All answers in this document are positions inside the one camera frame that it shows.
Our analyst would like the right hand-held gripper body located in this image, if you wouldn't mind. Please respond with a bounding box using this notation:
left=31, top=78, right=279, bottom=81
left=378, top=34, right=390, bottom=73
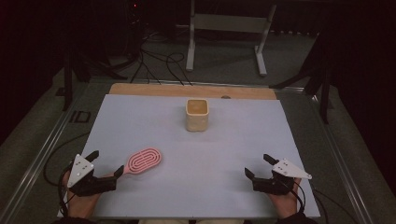
left=252, top=158, right=313, bottom=196

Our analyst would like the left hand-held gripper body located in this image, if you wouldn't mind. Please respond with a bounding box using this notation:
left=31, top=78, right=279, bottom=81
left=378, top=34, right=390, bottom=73
left=66, top=154, right=118, bottom=198

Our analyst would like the beige square cup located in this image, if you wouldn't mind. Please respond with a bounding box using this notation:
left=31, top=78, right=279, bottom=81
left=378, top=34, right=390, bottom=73
left=185, top=98, right=209, bottom=133

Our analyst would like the person's right hand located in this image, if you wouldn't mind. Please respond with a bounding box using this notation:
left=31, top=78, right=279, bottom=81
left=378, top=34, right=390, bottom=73
left=269, top=177, right=303, bottom=219

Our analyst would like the person's left hand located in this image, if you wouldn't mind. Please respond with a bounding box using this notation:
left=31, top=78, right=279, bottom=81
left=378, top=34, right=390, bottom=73
left=61, top=169, right=103, bottom=218

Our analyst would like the white table mat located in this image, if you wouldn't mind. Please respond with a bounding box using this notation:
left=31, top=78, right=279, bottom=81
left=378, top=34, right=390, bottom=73
left=57, top=93, right=321, bottom=219

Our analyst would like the black stand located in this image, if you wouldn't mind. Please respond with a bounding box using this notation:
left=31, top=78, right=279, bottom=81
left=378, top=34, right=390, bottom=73
left=61, top=46, right=129, bottom=112
left=269, top=31, right=332, bottom=125

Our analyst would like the grey metal stand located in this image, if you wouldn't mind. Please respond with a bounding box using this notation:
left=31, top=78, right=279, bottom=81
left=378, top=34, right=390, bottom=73
left=185, top=0, right=277, bottom=77

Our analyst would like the left hand-held gripper cable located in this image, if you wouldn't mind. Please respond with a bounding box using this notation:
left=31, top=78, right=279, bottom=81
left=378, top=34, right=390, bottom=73
left=57, top=162, right=78, bottom=217

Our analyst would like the hand-held gripper cable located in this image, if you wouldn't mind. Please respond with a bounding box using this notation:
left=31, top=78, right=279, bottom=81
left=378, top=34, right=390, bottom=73
left=278, top=176, right=306, bottom=214
left=57, top=162, right=78, bottom=217

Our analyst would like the right hand-held gripper cable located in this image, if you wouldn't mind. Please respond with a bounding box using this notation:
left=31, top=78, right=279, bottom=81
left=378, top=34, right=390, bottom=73
left=278, top=176, right=306, bottom=214

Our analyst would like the black floor cable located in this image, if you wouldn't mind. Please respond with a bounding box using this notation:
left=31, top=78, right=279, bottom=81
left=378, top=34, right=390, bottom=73
left=42, top=132, right=92, bottom=188
left=312, top=189, right=359, bottom=224
left=130, top=46, right=194, bottom=87

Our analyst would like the aluminium rail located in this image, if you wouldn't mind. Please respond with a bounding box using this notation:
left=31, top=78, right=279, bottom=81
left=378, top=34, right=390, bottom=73
left=0, top=83, right=92, bottom=224
left=306, top=92, right=368, bottom=224

